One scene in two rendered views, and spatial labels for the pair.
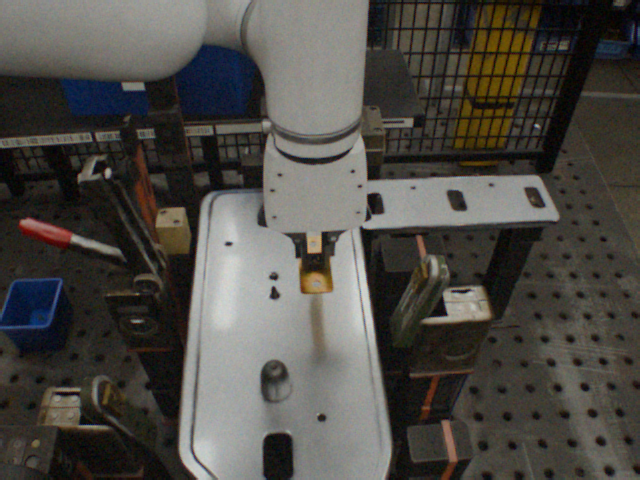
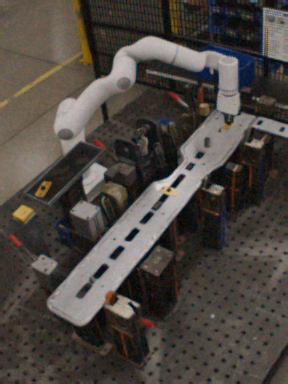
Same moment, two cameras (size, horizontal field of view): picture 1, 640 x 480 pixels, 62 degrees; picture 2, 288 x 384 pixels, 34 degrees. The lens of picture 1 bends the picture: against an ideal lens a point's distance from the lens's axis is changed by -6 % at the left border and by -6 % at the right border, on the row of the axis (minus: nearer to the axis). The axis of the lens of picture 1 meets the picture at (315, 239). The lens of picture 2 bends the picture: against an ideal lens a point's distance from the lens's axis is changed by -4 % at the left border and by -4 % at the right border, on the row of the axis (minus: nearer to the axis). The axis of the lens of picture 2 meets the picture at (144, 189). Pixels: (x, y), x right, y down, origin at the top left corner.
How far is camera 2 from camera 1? 1.75 m
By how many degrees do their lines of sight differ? 30
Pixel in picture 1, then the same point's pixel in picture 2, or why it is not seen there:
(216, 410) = (192, 144)
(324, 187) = (227, 102)
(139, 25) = (192, 64)
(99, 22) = (187, 63)
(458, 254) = not seen: outside the picture
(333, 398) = (217, 151)
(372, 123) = (269, 102)
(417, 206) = (270, 127)
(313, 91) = (223, 81)
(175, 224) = (204, 107)
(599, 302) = not seen: outside the picture
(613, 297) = not seen: outside the picture
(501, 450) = (271, 212)
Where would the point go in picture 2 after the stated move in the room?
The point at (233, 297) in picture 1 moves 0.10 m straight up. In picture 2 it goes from (210, 128) to (209, 111)
